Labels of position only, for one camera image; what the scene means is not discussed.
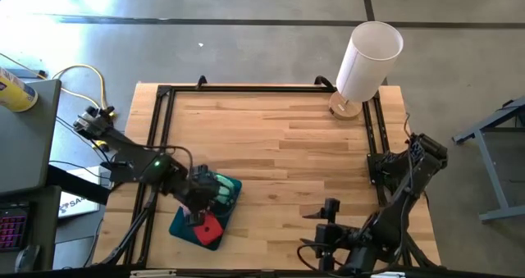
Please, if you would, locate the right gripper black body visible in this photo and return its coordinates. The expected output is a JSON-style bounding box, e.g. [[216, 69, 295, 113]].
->
[[313, 222, 362, 257]]

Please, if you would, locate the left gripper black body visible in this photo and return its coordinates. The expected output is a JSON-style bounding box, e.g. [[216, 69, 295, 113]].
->
[[180, 165, 222, 216]]

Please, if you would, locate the red foam die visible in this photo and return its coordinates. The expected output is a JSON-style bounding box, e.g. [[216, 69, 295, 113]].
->
[[192, 213, 225, 247]]

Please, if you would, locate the white printed box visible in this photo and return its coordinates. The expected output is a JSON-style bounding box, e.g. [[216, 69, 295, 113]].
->
[[57, 166, 102, 220]]

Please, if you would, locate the teal plastic bin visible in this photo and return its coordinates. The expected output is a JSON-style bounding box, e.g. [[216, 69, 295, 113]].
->
[[168, 171, 243, 252]]

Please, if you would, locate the grey desk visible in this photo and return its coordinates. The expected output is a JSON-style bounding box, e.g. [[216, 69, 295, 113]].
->
[[0, 79, 62, 197]]

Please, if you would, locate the backlit keyboard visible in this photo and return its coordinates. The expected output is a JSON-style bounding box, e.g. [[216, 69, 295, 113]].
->
[[0, 206, 30, 253]]

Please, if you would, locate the mint green foam die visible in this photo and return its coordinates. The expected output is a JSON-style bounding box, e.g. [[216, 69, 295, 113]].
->
[[213, 173, 237, 206]]

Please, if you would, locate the black computer mouse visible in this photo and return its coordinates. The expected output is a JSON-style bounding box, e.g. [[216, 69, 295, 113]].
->
[[15, 244, 42, 273]]

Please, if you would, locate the black floor cable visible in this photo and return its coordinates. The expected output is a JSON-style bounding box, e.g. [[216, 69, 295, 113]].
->
[[55, 116, 112, 164]]

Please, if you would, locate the yellow extension cable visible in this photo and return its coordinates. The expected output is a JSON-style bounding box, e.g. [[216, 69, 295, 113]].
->
[[0, 52, 116, 153]]

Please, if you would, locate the black aluminium table frame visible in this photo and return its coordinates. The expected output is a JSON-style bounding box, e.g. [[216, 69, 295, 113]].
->
[[92, 75, 442, 271]]

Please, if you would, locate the yellow wipes canister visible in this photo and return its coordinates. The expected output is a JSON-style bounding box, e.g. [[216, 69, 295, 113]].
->
[[0, 66, 39, 113]]

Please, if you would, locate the white shade wooden base lamp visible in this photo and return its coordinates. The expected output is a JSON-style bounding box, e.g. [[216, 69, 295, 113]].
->
[[328, 21, 404, 121]]

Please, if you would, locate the blue-grey metal table frame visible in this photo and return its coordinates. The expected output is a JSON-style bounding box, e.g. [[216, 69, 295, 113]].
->
[[452, 95, 525, 224]]

